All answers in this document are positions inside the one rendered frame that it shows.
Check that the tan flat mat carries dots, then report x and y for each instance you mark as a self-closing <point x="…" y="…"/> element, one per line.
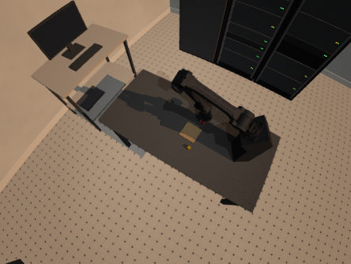
<point x="190" y="132"/>

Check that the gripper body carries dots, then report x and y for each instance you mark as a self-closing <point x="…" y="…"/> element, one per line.
<point x="204" y="117"/>

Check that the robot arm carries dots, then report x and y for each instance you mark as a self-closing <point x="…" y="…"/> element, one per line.
<point x="240" y="118"/>

